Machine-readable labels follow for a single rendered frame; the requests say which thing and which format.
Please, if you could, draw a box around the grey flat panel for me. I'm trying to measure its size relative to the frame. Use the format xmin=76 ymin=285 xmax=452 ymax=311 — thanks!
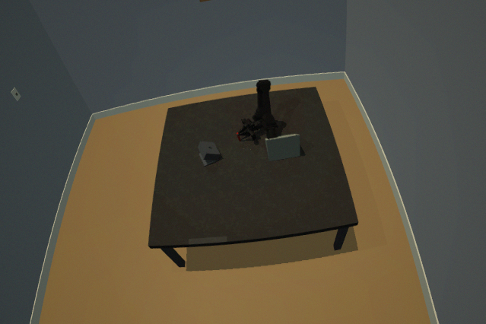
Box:
xmin=198 ymin=141 xmax=221 ymax=166

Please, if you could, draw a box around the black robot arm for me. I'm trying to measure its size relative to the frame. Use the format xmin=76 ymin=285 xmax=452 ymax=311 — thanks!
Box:
xmin=245 ymin=79 xmax=278 ymax=139

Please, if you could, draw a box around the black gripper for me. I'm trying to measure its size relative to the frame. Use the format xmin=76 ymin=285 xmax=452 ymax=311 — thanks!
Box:
xmin=238 ymin=119 xmax=259 ymax=141

